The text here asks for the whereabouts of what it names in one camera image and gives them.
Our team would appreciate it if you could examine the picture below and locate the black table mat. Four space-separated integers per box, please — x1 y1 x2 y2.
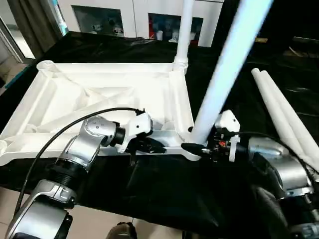
0 31 319 239

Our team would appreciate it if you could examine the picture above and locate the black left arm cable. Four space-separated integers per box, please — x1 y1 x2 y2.
14 107 146 216

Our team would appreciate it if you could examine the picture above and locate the black left robot foot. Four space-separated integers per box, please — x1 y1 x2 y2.
106 222 138 239

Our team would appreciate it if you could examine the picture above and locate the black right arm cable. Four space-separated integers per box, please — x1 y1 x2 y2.
225 131 319 177

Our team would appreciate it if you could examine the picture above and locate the grey curtain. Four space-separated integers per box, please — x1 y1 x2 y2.
0 0 63 63

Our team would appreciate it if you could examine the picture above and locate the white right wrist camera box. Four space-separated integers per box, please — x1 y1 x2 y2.
214 110 242 163

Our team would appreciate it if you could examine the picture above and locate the white glass door cabinet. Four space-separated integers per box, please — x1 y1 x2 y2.
57 0 226 48

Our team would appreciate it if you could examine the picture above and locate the white plastic table leg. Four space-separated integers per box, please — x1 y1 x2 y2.
250 68 319 172
186 0 274 160
173 0 195 74
258 70 319 152

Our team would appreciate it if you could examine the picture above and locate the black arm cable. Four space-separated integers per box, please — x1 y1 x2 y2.
225 131 319 177
14 107 146 216

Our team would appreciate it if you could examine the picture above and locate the white plastic table top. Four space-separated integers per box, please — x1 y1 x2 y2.
0 60 204 167

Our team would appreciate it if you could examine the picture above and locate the light blue background object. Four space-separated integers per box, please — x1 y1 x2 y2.
54 4 69 36

